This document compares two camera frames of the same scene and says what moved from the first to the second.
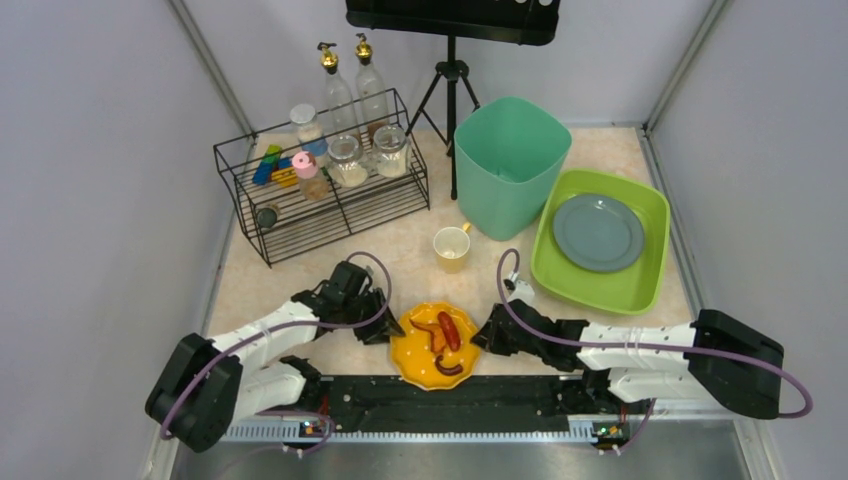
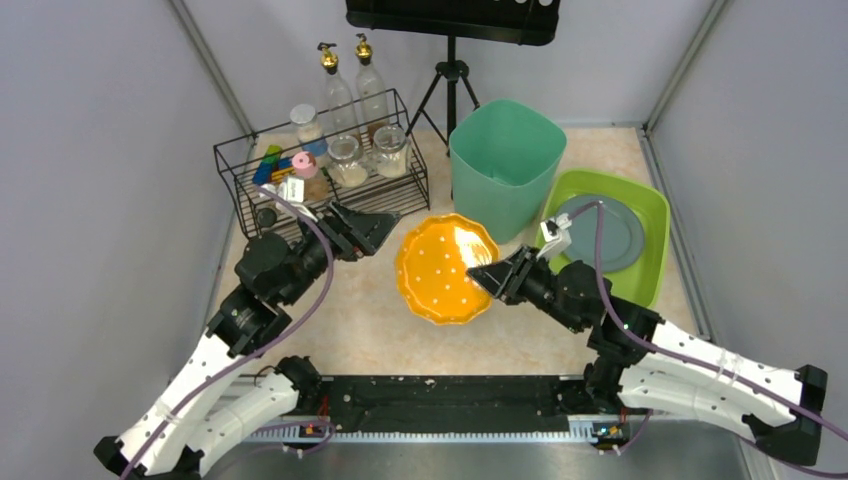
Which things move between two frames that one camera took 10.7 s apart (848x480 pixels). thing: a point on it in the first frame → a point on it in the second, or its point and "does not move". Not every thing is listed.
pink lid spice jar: (313, 185) does not move
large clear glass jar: (344, 151) does not move
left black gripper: (374, 324) → (340, 230)
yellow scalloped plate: (411, 347) → (432, 268)
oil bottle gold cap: (341, 98) does not move
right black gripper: (494, 332) → (520, 276)
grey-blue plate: (597, 232) does not move
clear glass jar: (391, 151) does not move
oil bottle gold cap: (372, 98) does not move
